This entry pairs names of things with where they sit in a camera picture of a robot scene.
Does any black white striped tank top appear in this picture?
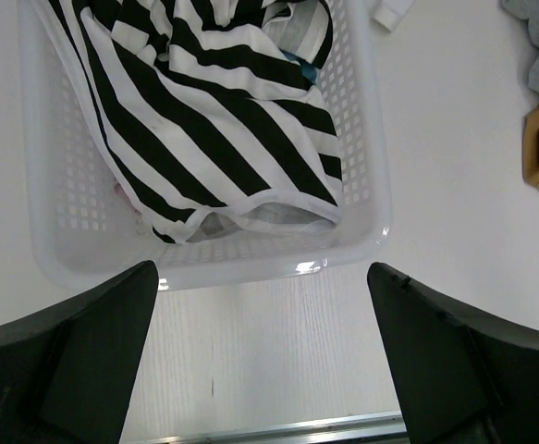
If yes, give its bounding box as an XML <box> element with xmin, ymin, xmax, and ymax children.
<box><xmin>33</xmin><ymin>1</ymin><xmax>343</xmax><ymax>244</ymax></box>

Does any grey metal clothes rack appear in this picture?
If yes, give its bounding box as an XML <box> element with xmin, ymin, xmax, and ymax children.
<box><xmin>372</xmin><ymin>0</ymin><xmax>415</xmax><ymax>32</ymax></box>

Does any mauve pink tank top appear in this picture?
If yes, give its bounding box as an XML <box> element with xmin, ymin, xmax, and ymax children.
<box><xmin>113</xmin><ymin>179</ymin><xmax>145</xmax><ymax>230</ymax></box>

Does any white plastic basket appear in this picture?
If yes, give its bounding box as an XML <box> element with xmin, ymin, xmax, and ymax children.
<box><xmin>17</xmin><ymin>1</ymin><xmax>391</xmax><ymax>291</ymax></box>

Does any teal blue tank top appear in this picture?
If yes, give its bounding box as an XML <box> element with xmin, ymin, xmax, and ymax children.
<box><xmin>283</xmin><ymin>51</ymin><xmax>319</xmax><ymax>84</ymax></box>

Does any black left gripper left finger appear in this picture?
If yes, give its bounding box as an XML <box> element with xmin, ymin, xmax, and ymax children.
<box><xmin>0</xmin><ymin>261</ymin><xmax>159</xmax><ymax>443</ymax></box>

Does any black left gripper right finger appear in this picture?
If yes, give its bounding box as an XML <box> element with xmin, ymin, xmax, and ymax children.
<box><xmin>367</xmin><ymin>263</ymin><xmax>539</xmax><ymax>443</ymax></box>

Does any aluminium mounting rail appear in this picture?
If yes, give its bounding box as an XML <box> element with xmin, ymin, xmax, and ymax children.
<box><xmin>134</xmin><ymin>411</ymin><xmax>410</xmax><ymax>443</ymax></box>

